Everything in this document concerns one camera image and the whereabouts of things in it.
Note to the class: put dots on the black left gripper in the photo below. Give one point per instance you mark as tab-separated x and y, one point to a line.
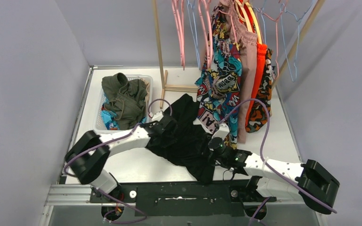
164	125

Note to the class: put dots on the beige shorts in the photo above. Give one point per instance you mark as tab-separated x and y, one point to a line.
148	86

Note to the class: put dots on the olive green shorts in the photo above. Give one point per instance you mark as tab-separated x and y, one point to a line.
126	98

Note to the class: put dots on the turquoise shark print shorts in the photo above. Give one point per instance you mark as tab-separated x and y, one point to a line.
108	117

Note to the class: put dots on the comic print shorts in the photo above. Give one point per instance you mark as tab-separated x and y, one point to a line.
219	85

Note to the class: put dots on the thick pink plastic hanger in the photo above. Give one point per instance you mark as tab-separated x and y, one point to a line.
204	15

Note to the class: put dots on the thin blue wire hanger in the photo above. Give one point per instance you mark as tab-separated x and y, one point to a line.
193	28

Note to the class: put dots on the thin pink wire hanger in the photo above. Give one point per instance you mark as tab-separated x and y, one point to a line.
180	16

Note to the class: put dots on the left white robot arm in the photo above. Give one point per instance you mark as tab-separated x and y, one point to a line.
88	156

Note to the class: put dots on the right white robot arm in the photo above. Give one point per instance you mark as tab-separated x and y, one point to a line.
308	181

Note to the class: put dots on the orange red shorts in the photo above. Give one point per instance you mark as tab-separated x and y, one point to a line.
246	13

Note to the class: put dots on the black orange patterned shorts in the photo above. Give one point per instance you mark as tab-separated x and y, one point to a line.
265	89

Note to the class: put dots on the dusty pink shorts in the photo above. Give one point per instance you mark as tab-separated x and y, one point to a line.
247	41

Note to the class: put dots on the white perforated plastic basket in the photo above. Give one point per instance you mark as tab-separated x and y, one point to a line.
98	124

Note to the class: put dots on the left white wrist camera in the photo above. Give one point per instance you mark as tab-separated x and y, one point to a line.
158	116

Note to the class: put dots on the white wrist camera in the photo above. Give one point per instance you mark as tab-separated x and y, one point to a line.
158	116
221	131

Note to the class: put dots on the wooden clothes rack frame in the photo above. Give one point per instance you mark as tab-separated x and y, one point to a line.
167	38

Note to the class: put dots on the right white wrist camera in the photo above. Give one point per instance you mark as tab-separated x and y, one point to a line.
221	131

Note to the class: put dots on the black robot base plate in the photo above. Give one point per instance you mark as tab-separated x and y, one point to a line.
184	199

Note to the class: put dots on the empty pink wire hanger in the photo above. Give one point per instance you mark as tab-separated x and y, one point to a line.
271	14

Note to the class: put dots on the empty blue wire hanger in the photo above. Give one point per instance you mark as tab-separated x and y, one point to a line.
295	20

